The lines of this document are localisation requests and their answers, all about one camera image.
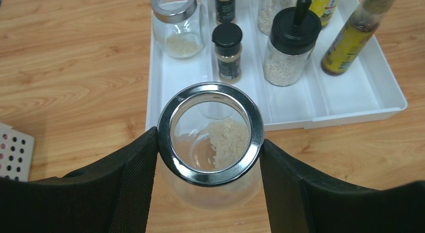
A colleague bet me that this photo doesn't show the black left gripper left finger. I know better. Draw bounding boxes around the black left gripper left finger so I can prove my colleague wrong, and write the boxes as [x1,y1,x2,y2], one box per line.
[1,127,158,232]

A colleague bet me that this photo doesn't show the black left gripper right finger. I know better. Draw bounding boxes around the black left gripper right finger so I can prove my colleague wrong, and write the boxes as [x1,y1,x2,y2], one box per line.
[260,140,424,232]

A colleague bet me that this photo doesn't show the clear glass jar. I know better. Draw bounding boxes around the clear glass jar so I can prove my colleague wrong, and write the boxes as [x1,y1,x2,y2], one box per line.
[150,0,207,59]
[157,82,265,210]

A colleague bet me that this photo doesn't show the black-lid shaker jar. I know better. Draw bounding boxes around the black-lid shaker jar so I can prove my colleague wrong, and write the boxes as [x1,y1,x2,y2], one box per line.
[263,0,322,87]
[257,0,297,36]

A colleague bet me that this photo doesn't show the small spice bottle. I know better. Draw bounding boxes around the small spice bottle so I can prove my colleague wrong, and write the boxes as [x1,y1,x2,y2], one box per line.
[215,0,236,25]
[211,22,243,84]

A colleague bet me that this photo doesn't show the white laundry basket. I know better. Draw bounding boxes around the white laundry basket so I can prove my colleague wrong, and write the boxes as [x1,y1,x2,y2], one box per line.
[1,123,35,182]

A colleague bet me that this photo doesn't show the white divided tray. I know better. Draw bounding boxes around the white divided tray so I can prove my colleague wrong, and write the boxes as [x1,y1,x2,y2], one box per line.
[146,0,407,131]

